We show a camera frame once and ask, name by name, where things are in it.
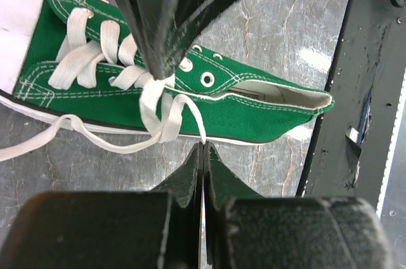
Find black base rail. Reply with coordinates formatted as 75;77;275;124
296;0;405;207

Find green canvas sneaker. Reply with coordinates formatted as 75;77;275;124
1;0;334;161

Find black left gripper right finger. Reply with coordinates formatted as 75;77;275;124
202;143;393;268

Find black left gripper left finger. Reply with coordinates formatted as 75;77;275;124
1;143;203;268

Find white shoelace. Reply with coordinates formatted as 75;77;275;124
1;8;206;161

